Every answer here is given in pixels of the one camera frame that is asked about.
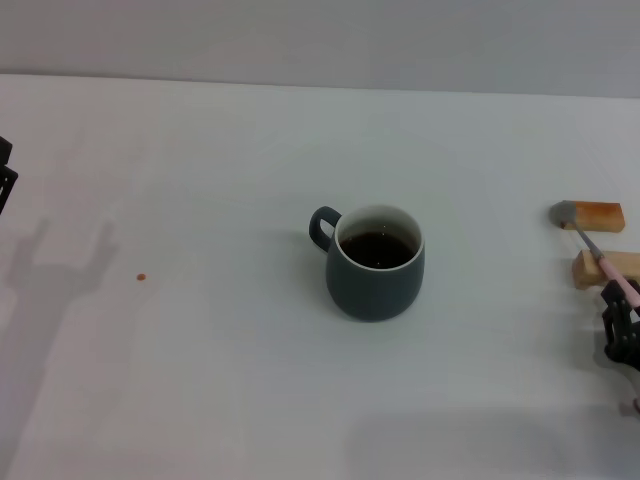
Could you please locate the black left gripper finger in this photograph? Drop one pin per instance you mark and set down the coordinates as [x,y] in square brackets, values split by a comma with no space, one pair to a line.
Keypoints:
[4,150]
[6,187]

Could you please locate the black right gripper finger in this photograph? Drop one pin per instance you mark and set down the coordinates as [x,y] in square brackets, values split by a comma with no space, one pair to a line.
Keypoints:
[614,295]
[622,345]

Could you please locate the plain light wooden block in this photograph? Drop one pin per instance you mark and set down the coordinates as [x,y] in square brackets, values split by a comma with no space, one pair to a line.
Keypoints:
[586,272]

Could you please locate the brown stained wooden block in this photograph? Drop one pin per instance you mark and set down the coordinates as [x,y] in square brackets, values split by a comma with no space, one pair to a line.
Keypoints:
[602,216]

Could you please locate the dark coffee liquid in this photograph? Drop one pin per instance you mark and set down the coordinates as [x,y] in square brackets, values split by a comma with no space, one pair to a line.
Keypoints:
[378,250]

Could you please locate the dark grey ceramic mug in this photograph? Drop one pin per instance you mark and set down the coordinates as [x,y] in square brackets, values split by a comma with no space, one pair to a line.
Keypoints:
[372,295]

